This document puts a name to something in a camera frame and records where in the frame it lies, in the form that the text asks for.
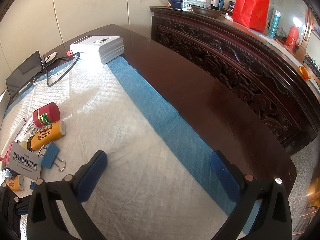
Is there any red thermos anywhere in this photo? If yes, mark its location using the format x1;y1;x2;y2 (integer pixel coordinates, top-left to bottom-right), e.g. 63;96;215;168
285;25;299;50

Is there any teal spray bottle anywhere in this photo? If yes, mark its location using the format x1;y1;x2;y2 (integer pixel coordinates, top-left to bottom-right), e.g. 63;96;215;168
269;10;281;38

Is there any black cable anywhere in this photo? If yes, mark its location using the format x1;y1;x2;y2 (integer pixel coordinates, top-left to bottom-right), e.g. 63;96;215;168
32;52;81;87

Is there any green cap medicine bottle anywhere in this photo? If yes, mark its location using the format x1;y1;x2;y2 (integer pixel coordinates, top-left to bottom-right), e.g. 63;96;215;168
211;0;220;10

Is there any white long stick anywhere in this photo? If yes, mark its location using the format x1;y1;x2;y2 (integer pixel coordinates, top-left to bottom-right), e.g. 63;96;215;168
1;118;26;160

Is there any orange cable connector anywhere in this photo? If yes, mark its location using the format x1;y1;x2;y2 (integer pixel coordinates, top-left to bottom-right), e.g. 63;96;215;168
66;50;73;56

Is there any dark carved wooden sideboard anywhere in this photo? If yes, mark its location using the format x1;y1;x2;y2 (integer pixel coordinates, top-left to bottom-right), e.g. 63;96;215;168
150;7;319;155

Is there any blue box on sideboard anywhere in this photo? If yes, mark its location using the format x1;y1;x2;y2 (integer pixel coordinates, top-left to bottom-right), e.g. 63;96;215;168
168;0;183;10

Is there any yellow tube with black cap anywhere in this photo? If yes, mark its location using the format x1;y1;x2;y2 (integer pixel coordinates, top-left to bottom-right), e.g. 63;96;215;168
27;120;66;151

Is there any red cylindrical tin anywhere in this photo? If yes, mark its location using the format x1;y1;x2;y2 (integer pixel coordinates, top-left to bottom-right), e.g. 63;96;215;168
32;102;60;128

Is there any red paper bag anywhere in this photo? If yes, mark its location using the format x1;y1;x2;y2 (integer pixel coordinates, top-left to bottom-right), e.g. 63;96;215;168
232;0;270;33

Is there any dark wooden bowl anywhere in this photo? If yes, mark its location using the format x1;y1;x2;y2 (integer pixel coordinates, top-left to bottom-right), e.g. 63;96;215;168
191;4;222;18

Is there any white barcode card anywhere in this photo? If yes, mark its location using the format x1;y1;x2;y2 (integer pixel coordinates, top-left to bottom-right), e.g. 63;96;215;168
6;142;41;180

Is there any white blue absorbent mat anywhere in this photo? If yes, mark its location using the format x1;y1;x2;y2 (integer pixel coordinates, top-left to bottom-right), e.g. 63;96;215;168
1;57;235;239

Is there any small orange bottle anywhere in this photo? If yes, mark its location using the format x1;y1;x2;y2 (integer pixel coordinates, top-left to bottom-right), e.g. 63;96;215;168
5;175;24;191

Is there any blue binder clip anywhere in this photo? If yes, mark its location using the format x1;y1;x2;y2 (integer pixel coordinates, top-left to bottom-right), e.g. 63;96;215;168
38;142;66;172

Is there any white power bank box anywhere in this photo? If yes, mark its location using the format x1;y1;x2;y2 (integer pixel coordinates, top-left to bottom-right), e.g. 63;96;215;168
69;36;125;64

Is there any black tablet screen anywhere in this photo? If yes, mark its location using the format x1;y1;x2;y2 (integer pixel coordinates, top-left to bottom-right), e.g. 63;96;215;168
6;51;43;99

